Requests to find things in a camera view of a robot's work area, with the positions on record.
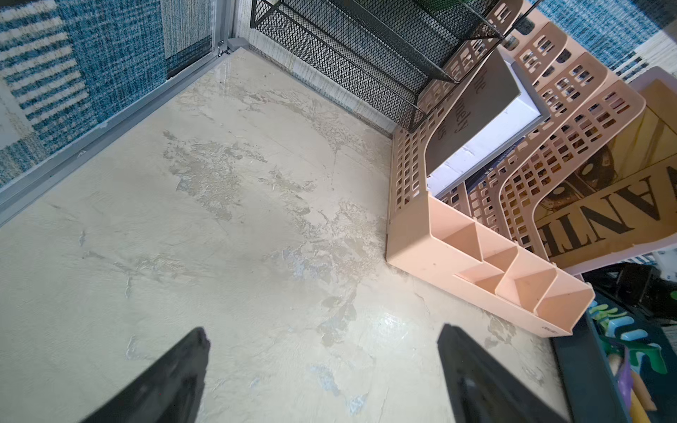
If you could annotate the purple rake pink handle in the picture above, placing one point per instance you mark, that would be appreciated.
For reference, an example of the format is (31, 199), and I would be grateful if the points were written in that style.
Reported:
(622, 371)

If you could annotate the white grey book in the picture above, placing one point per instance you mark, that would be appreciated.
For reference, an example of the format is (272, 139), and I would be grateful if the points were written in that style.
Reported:
(497, 109)

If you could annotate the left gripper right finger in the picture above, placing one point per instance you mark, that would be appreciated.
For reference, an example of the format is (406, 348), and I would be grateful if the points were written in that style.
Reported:
(480, 389)

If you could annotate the pink plastic desk organizer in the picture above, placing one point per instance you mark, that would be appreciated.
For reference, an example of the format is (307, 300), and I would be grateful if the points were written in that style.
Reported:
(482, 245)

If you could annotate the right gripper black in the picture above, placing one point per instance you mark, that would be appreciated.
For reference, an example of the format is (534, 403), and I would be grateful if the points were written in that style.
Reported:
(638, 288)

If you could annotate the lime cultivator wooden handle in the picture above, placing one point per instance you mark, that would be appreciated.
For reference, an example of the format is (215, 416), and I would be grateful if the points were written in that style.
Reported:
(618, 329)

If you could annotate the black mesh shelf rack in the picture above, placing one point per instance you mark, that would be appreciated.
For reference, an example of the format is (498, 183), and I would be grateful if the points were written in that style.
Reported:
(403, 58)

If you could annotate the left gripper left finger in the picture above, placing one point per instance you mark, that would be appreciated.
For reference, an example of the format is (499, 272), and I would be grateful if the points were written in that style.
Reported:
(170, 390)

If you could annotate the teal plastic storage box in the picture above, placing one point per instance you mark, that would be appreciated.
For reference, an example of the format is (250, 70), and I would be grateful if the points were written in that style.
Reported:
(589, 382)

